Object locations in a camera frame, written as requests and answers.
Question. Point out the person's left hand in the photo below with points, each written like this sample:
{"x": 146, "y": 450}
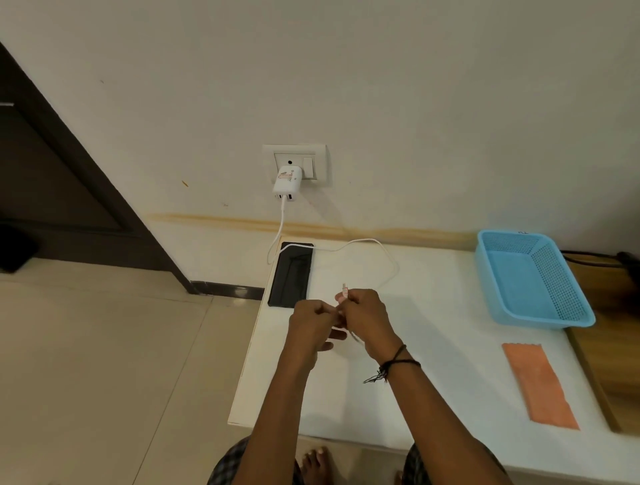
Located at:
{"x": 310, "y": 330}

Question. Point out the person's right hand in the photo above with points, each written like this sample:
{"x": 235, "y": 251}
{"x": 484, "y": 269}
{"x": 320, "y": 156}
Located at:
{"x": 372, "y": 320}

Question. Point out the black smartphone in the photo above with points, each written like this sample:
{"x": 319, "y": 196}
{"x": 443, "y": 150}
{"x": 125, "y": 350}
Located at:
{"x": 290, "y": 280}

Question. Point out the white charger adapter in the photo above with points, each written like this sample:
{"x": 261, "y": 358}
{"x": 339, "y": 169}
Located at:
{"x": 287, "y": 185}

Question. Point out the orange cleaning cloth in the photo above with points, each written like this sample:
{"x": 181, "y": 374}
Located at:
{"x": 540, "y": 385}

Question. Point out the person's left forearm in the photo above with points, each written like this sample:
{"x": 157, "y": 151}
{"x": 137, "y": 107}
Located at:
{"x": 275, "y": 429}

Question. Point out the person's right forearm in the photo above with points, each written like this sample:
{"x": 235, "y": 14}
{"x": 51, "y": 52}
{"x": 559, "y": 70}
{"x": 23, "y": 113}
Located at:
{"x": 445, "y": 434}

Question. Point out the person's left foot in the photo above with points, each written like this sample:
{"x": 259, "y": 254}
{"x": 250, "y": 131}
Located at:
{"x": 316, "y": 467}

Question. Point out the person's foot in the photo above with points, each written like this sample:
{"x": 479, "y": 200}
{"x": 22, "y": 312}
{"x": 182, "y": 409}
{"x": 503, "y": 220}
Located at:
{"x": 316, "y": 467}
{"x": 399, "y": 478}

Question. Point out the person's right foot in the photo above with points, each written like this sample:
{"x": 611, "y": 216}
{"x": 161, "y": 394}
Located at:
{"x": 399, "y": 478}

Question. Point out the blue plastic basket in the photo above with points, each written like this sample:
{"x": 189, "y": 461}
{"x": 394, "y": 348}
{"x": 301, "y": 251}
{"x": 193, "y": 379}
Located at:
{"x": 520, "y": 280}

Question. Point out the checkered shorts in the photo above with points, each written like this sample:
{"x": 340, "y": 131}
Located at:
{"x": 230, "y": 464}

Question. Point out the wooden board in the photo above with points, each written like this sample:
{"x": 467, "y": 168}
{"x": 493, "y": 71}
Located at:
{"x": 615, "y": 360}

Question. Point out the dark wooden door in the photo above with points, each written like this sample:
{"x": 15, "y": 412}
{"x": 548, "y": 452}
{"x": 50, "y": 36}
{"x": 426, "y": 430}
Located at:
{"x": 55, "y": 175}

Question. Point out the black box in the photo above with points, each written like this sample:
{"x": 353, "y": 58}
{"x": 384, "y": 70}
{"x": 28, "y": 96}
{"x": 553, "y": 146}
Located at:
{"x": 17, "y": 247}

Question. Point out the white wall socket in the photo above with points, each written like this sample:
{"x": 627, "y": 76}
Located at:
{"x": 320, "y": 155}

